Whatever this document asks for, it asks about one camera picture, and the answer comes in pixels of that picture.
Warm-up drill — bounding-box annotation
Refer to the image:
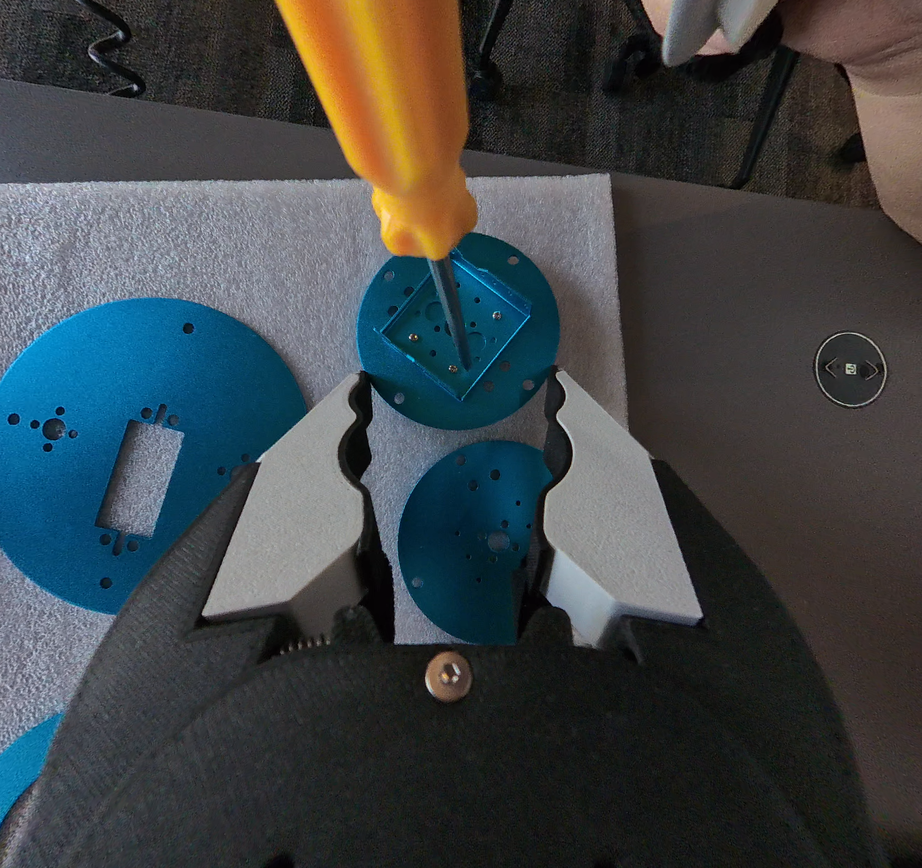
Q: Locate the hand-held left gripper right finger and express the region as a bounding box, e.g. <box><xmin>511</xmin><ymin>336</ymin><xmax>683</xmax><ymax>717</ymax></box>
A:
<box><xmin>515</xmin><ymin>367</ymin><xmax>704</xmax><ymax>651</ymax></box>

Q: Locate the person's right forearm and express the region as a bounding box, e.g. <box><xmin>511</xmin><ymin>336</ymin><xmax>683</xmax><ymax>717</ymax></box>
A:
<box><xmin>839</xmin><ymin>47</ymin><xmax>922</xmax><ymax>242</ymax></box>

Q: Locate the dark grey desk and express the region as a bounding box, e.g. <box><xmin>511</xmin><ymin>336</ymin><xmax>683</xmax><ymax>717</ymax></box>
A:
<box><xmin>0</xmin><ymin>78</ymin><xmax>922</xmax><ymax>868</ymax></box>

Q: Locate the blue square metal bracket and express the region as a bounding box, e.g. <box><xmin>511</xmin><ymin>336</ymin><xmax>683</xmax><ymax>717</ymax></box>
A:
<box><xmin>375</xmin><ymin>252</ymin><xmax>534</xmax><ymax>402</ymax></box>

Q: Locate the blue metal ring plate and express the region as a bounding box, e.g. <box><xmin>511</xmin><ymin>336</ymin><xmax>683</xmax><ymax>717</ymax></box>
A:
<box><xmin>0</xmin><ymin>713</ymin><xmax>67</xmax><ymax>822</ymax></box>

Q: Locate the white foam sheet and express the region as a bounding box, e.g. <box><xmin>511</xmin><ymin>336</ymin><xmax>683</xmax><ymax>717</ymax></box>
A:
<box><xmin>0</xmin><ymin>173</ymin><xmax>631</xmax><ymax>833</ymax></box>

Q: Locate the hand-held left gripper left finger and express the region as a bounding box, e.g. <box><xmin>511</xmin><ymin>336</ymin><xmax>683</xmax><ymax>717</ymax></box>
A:
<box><xmin>202</xmin><ymin>371</ymin><xmax>396</xmax><ymax>644</ymax></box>

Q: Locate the large blue disc rectangular cutout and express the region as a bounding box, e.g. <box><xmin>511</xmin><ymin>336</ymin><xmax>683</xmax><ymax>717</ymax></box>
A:
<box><xmin>0</xmin><ymin>298</ymin><xmax>308</xmax><ymax>615</ymax></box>

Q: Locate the small blue perforated disc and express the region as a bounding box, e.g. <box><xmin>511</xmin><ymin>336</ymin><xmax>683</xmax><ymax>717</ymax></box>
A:
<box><xmin>398</xmin><ymin>439</ymin><xmax>554</xmax><ymax>644</ymax></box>

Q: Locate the yellow-handled screwdriver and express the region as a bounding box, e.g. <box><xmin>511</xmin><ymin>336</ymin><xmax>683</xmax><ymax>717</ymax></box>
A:
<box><xmin>248</xmin><ymin>0</ymin><xmax>480</xmax><ymax>372</ymax></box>

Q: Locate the small blue round metal plate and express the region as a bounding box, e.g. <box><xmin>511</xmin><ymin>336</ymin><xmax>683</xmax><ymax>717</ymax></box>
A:
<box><xmin>356</xmin><ymin>232</ymin><xmax>560</xmax><ymax>431</ymax></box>

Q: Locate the round black desk control panel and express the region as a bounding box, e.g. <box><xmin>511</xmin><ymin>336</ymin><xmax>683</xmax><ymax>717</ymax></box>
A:
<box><xmin>814</xmin><ymin>331</ymin><xmax>888</xmax><ymax>410</ymax></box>

